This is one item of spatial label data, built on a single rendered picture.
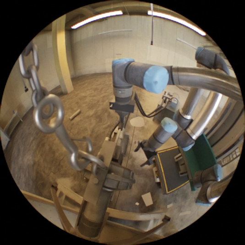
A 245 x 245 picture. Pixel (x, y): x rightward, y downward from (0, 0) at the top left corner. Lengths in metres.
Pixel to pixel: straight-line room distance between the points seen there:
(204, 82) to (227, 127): 0.62
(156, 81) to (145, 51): 7.45
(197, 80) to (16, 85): 8.36
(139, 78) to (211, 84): 0.26
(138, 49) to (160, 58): 2.06
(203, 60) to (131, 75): 0.49
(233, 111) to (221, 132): 0.22
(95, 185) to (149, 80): 0.36
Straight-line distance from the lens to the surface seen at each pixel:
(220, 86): 0.35
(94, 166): 0.21
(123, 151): 0.51
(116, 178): 0.30
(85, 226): 0.52
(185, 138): 0.50
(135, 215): 1.32
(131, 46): 7.78
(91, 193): 0.30
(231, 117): 0.88
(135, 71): 0.24
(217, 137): 0.92
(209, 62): 0.61
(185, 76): 0.33
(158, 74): 0.22
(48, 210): 1.49
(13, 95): 8.10
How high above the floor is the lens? 1.35
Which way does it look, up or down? 47 degrees down
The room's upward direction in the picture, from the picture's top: 1 degrees clockwise
